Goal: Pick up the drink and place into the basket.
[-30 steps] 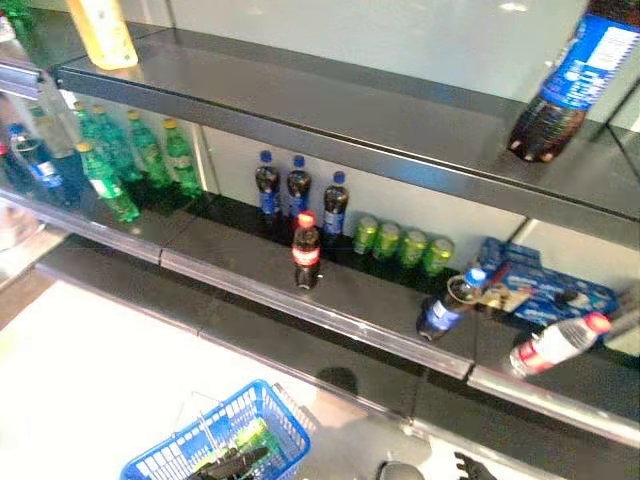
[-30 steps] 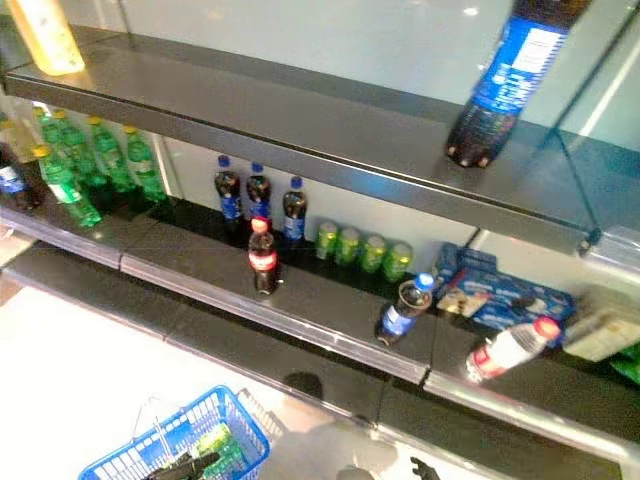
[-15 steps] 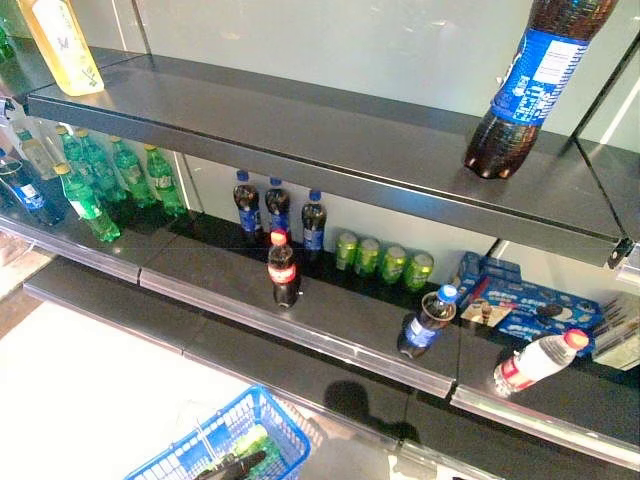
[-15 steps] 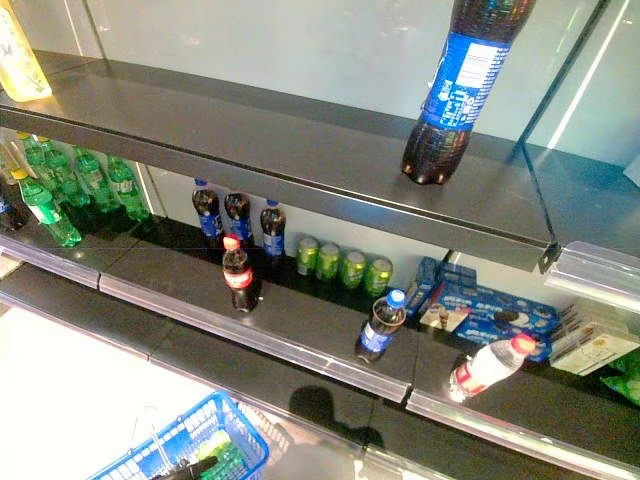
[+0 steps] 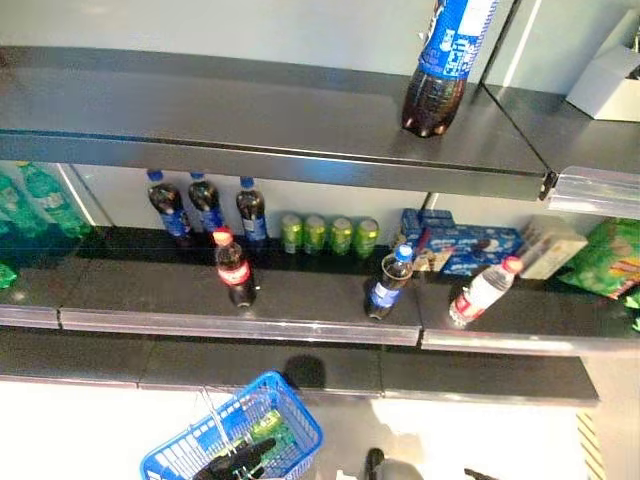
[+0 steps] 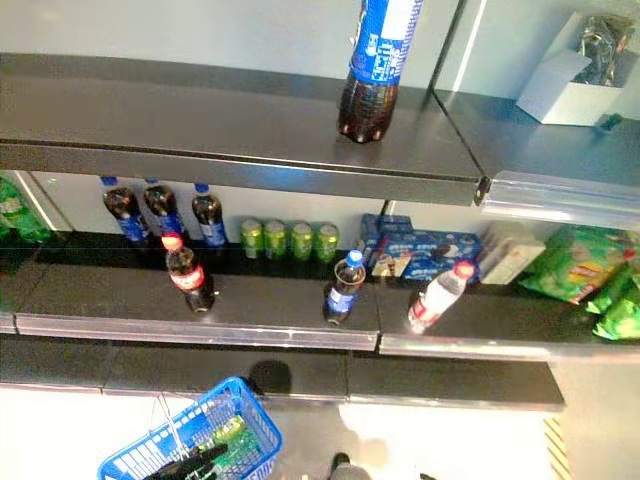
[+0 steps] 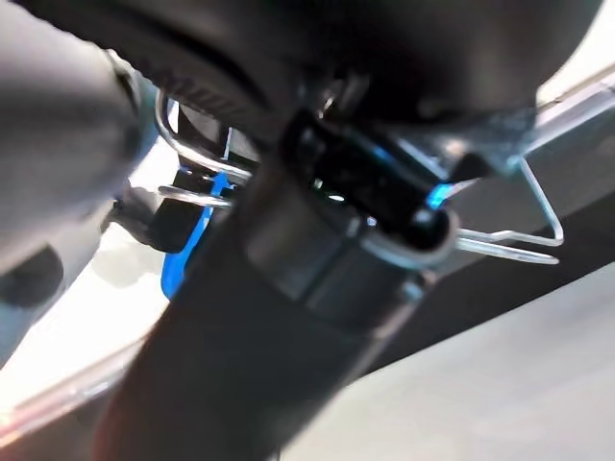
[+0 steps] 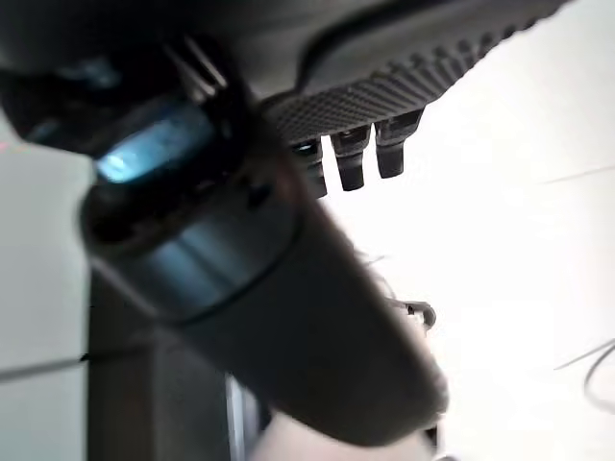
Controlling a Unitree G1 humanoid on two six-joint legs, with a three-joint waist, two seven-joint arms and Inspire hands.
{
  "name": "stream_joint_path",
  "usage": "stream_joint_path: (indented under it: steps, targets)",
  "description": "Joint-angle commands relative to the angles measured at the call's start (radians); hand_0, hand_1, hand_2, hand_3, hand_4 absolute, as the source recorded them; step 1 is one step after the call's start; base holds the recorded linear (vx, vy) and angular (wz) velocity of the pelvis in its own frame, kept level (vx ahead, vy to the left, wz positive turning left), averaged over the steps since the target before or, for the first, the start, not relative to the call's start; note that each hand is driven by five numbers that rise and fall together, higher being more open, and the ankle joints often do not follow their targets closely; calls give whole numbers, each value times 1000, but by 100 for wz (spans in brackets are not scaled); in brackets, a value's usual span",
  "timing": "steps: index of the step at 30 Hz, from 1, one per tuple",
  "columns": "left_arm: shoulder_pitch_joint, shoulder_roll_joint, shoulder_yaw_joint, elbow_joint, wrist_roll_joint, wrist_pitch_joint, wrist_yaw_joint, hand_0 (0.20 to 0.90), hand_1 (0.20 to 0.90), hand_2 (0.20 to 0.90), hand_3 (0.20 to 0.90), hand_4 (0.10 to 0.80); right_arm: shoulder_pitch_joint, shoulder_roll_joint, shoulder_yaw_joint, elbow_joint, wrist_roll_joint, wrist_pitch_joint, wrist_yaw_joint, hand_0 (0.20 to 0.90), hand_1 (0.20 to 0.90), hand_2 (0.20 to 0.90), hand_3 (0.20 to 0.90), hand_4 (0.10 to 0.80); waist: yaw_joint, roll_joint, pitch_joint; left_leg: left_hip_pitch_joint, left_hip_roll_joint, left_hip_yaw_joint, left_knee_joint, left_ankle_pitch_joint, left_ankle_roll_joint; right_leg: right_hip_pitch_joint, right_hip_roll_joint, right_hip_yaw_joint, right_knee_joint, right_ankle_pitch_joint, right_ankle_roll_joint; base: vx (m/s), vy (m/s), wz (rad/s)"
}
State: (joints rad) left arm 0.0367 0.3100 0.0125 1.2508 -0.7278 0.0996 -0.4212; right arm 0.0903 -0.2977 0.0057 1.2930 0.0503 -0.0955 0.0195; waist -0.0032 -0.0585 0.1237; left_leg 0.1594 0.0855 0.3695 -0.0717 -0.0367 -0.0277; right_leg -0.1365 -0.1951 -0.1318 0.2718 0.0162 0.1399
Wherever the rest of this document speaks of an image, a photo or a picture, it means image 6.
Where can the clear base shelf rail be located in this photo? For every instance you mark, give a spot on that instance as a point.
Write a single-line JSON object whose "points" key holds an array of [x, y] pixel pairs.
{"points": [[310, 397], [450, 402], [50, 386]]}

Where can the black shelf upright strip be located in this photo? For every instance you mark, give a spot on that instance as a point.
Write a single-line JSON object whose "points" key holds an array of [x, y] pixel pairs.
{"points": [[452, 45]]}

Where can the green chips bag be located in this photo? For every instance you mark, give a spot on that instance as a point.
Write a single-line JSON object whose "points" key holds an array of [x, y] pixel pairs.
{"points": [[610, 292], [570, 265]]}

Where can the water bottle red label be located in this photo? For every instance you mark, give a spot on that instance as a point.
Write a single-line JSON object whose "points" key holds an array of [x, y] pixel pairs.
{"points": [[437, 300]]}

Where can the silver foil snack packets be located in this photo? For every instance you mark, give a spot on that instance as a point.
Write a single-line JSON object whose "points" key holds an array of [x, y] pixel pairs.
{"points": [[605, 50]]}

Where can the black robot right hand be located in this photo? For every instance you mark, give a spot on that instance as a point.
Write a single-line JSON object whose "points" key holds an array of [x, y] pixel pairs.
{"points": [[427, 476]]}

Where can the white carton box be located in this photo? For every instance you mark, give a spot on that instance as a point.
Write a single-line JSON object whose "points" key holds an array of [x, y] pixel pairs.
{"points": [[520, 260], [495, 245]]}

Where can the large cola bottle blue label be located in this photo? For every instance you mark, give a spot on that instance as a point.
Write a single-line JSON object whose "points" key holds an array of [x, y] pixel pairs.
{"points": [[380, 60]]}

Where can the white cardboard box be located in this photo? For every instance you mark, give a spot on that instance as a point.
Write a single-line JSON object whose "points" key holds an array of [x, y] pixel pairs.
{"points": [[565, 100]]}

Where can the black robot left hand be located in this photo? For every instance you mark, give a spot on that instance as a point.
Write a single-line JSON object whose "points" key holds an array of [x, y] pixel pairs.
{"points": [[190, 465]]}

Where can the orange striped floor tape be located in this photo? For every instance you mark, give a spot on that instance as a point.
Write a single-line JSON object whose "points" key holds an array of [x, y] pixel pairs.
{"points": [[557, 450]]}

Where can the blue plastic shopping basket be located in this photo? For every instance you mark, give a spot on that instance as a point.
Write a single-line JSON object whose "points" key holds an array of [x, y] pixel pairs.
{"points": [[265, 440]]}

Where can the cola bottle red label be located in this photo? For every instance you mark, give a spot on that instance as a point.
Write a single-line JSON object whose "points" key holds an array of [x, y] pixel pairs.
{"points": [[187, 277]]}

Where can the green soda bottle yellow cap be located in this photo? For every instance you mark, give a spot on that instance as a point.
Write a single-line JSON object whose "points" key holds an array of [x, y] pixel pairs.
{"points": [[240, 440], [20, 210]]}

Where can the small black clip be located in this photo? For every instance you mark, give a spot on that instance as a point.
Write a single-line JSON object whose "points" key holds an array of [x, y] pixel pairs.
{"points": [[610, 121]]}

